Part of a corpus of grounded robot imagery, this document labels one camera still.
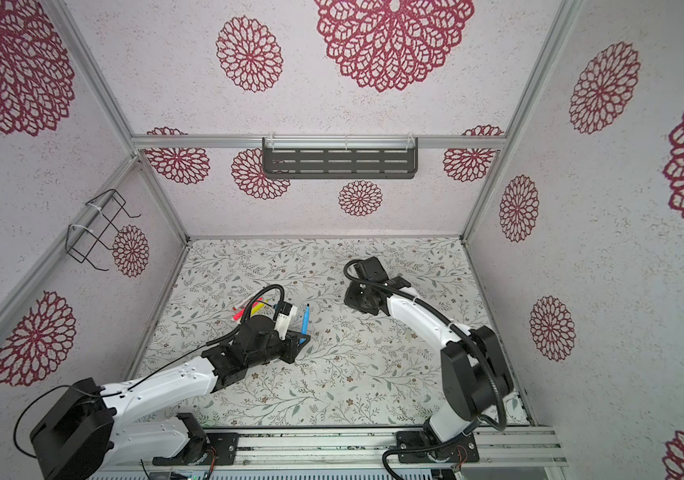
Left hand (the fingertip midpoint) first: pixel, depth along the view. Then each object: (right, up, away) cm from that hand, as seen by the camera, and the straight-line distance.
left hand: (307, 342), depth 82 cm
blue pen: (0, +7, -2) cm, 7 cm away
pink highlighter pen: (-25, +5, +16) cm, 30 cm away
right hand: (+11, +12, +6) cm, 18 cm away
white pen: (-9, +14, -20) cm, 26 cm away
